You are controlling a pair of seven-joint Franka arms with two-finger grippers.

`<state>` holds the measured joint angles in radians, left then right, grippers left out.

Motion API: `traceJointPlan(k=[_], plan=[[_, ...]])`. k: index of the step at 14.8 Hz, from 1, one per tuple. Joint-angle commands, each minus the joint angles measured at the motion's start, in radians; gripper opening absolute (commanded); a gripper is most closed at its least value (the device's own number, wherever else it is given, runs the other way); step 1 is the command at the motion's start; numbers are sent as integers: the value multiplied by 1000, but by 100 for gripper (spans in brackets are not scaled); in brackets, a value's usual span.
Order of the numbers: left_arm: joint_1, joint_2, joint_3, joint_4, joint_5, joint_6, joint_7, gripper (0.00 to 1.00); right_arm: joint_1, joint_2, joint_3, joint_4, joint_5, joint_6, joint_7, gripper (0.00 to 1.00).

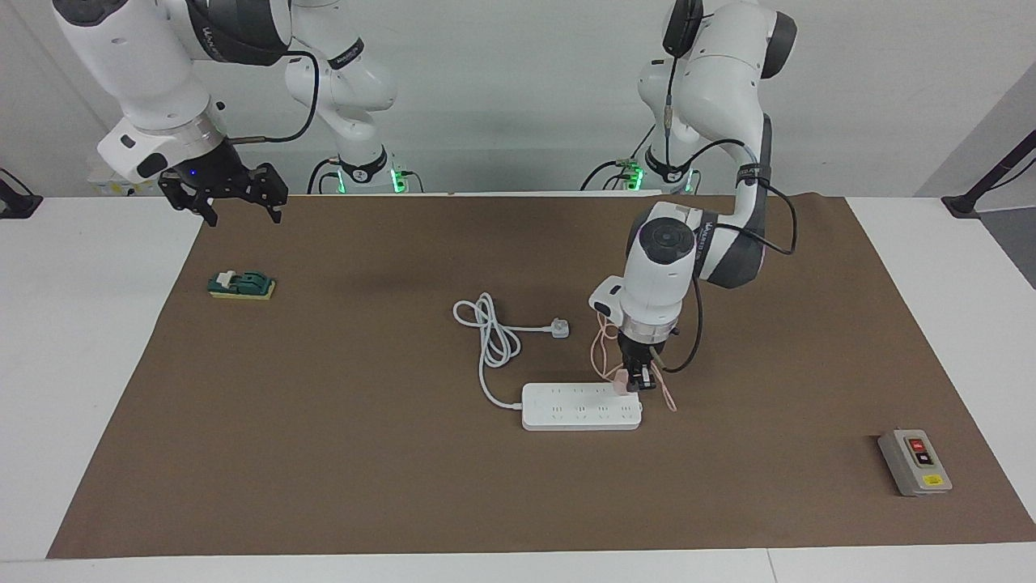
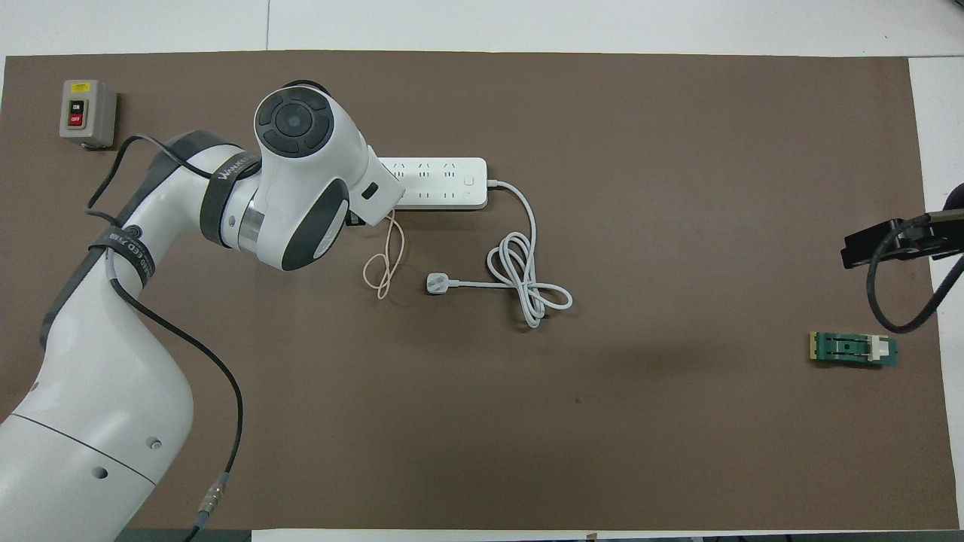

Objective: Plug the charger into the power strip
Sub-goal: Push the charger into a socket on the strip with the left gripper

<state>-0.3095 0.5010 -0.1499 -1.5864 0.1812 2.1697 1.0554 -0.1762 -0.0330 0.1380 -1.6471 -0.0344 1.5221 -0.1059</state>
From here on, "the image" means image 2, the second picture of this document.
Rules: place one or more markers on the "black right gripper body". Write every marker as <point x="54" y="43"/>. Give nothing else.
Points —
<point x="956" y="199"/>

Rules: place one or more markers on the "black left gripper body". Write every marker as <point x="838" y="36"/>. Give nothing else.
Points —
<point x="355" y="220"/>

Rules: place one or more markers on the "white power strip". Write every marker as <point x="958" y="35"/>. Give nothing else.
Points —
<point x="444" y="183"/>

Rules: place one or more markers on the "brown table mat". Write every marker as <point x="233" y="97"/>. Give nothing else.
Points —
<point x="527" y="436"/>

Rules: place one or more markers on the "green knife switch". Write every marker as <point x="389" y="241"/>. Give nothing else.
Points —
<point x="847" y="349"/>

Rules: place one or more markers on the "grey on-off switch box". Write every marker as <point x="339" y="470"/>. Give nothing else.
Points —
<point x="86" y="113"/>

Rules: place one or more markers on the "white three-pin plug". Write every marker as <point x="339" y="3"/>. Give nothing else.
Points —
<point x="438" y="283"/>

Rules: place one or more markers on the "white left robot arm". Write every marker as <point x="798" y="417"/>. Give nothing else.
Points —
<point x="113" y="361"/>

